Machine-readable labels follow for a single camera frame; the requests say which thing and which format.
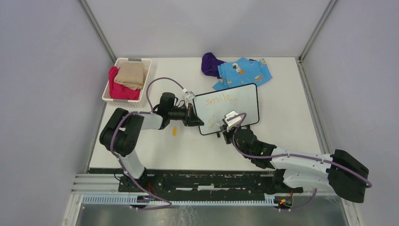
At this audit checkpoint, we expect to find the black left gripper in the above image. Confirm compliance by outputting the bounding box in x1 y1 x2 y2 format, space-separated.
168 103 204 127

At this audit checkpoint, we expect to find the beige folded cloth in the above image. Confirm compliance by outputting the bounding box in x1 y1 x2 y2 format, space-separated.
114 62 148 90

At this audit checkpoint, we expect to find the white perforated plastic basket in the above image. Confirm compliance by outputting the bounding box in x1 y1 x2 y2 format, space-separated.
102 57 154 108

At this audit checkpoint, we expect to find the blue patterned cloth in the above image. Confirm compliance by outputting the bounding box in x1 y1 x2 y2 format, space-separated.
213 57 272 91

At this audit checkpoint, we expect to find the pink cloth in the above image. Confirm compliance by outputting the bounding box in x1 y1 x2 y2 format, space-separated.
108 66 141 100

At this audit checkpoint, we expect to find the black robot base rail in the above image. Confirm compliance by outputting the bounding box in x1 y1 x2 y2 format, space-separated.
114 168 303 205

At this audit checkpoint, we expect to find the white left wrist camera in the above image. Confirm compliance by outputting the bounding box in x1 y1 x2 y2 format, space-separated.
182 88 195 108

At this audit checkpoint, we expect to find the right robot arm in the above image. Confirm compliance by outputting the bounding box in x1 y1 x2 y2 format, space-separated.
221 126 372 203

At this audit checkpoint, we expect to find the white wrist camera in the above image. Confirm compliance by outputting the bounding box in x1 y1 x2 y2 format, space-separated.
220 111 247 132
182 88 195 108

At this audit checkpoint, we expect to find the purple cloth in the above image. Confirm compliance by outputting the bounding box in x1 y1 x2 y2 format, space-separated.
201 52 225 79

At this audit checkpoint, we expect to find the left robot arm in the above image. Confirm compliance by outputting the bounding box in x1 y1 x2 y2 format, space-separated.
99 91 205 192

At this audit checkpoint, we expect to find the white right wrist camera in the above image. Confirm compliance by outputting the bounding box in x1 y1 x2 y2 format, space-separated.
220 111 247 132

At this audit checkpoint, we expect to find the white whiteboard black frame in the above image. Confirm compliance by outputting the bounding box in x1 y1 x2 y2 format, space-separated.
193 83 260 136

